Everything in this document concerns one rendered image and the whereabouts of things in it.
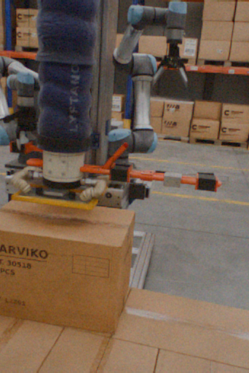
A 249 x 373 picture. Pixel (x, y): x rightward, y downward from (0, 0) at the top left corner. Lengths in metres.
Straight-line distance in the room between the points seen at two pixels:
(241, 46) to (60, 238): 7.49
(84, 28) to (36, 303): 1.11
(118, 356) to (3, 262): 0.59
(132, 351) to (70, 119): 0.94
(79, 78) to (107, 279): 0.79
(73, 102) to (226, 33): 7.29
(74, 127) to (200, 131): 7.30
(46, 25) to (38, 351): 1.21
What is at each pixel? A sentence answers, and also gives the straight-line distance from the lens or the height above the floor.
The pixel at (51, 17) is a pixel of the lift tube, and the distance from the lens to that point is 1.58.
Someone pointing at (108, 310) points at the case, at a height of 0.65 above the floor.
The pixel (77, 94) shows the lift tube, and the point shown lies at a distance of 1.59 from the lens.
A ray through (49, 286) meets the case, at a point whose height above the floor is 0.72.
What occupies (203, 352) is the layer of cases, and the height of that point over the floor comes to 0.54.
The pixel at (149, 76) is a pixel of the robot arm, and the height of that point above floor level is 1.55.
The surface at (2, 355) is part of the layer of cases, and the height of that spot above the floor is 0.54.
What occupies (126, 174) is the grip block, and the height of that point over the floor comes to 1.19.
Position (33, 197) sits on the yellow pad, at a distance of 1.66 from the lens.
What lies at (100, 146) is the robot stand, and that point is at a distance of 2.33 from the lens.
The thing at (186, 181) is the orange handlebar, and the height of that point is 1.18.
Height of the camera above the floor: 1.63
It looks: 17 degrees down
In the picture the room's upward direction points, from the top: 4 degrees clockwise
